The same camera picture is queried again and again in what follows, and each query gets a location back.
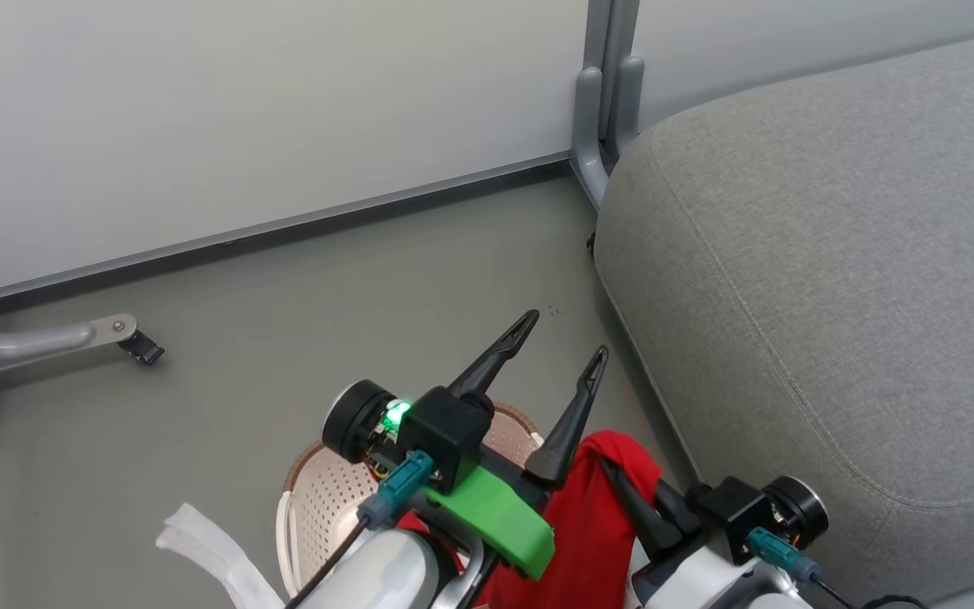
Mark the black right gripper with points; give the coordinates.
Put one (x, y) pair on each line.
(800, 512)

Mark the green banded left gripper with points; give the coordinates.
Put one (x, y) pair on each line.
(500, 520)

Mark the red clothing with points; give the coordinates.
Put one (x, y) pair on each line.
(597, 524)

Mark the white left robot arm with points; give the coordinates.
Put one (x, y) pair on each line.
(385, 571)

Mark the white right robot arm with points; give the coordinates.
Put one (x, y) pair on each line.
(707, 584)

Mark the beige perforated laundry basket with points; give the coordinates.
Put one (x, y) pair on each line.
(326, 499)

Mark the small black sofa foot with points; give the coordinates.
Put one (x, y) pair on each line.
(590, 244)

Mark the grey fabric sofa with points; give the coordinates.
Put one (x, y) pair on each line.
(834, 296)

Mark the black caster wheel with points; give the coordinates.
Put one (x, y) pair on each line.
(142, 348)

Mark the grey metal partition leg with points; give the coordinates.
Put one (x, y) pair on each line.
(30, 342)

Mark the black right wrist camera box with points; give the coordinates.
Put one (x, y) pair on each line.
(732, 516)

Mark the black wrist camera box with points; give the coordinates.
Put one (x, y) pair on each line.
(445, 431)
(732, 516)

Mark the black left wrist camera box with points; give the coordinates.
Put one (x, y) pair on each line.
(445, 431)

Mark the grey metal partition post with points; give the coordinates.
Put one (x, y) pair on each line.
(610, 93)

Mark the grey partition bottom rail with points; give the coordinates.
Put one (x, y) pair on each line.
(284, 224)

